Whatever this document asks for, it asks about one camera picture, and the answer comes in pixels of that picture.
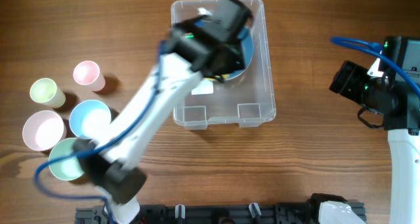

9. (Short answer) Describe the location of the dark blue bowl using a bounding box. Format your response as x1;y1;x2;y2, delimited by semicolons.
223;27;253;81

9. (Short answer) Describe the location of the clear plastic storage container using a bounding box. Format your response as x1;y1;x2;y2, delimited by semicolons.
173;0;276;130

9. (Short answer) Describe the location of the pink cup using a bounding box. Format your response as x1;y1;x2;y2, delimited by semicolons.
73;60;106;91

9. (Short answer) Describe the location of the light blue small bowl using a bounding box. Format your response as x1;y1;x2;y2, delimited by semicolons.
69;100;112;139

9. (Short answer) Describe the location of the pale green cup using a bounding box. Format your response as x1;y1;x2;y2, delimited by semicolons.
30;78;66;108

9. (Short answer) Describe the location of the mint green small bowl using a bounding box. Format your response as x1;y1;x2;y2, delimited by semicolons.
49;138;84;181

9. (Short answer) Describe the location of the yellow cup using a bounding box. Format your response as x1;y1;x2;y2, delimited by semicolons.
209;74;229;83

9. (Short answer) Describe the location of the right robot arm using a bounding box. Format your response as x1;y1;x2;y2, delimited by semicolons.
329;36;419;223

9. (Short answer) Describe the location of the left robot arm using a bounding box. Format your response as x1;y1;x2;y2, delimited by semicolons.
72;0;253;223

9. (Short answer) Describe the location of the pale pink small bowl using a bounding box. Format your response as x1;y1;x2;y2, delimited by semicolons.
22;110;67;151

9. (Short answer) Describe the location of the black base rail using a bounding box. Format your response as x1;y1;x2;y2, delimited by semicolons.
74;203;316;224

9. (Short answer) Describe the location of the left blue cable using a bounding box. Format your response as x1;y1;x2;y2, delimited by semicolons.
33;39;168;224

